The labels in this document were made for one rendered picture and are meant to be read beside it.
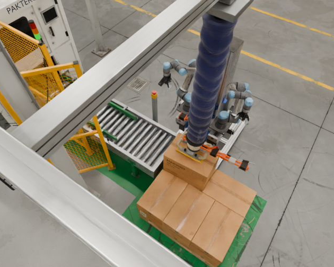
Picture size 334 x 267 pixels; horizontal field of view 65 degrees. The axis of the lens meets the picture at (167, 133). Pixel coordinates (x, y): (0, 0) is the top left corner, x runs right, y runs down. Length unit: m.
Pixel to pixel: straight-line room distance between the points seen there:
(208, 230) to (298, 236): 1.44
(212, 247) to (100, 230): 2.80
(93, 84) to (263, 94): 4.71
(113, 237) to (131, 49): 0.78
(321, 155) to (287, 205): 1.16
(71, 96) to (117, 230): 0.56
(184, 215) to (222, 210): 0.49
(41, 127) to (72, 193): 0.38
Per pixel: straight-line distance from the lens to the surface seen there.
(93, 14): 5.67
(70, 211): 0.57
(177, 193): 3.43
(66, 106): 0.94
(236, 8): 1.78
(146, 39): 1.16
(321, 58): 6.86
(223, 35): 1.89
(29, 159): 0.66
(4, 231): 4.40
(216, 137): 3.35
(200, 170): 3.14
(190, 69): 2.98
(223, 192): 3.51
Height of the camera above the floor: 3.72
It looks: 55 degrees down
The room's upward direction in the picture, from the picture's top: 2 degrees clockwise
